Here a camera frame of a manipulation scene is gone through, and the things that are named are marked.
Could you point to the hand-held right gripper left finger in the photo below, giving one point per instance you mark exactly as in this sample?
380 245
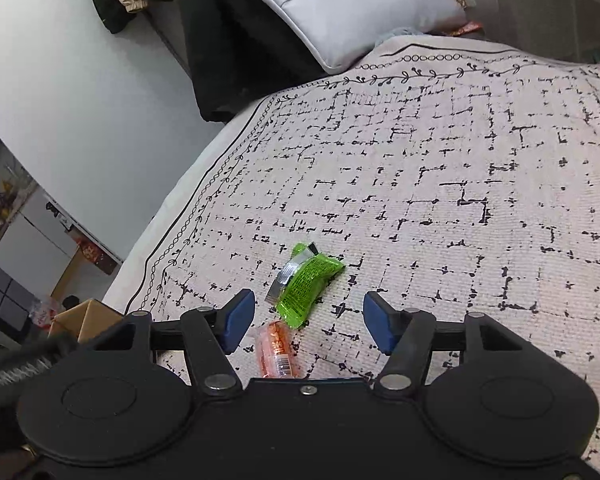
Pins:
237 317

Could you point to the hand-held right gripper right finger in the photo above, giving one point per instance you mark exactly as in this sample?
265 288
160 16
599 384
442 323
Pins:
380 320

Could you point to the orange snack packet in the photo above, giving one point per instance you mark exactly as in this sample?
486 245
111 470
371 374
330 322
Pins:
277 347

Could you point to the bright green snack packet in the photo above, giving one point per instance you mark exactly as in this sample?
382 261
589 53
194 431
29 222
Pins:
310 280

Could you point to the cardboard box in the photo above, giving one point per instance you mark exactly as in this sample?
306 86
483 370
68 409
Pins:
92 317

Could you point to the red and white bag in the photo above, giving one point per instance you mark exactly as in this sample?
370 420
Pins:
45 312

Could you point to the dark grey cabinet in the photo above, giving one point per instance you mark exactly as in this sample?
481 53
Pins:
2 295

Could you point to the white cabinet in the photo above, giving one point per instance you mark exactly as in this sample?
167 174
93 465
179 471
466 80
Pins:
35 245

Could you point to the patterned white blanket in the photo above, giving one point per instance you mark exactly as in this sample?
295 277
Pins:
430 160

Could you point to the black cloth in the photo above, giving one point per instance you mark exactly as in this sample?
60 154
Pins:
230 50

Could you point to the light blue cloth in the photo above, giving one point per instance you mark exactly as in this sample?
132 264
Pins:
397 36

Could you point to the red wrapper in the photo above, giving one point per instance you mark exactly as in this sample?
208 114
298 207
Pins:
465 28

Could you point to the grey pillow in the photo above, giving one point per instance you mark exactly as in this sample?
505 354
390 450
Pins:
350 5

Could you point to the red wall decoration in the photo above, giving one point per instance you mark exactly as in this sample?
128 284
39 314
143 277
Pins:
95 252

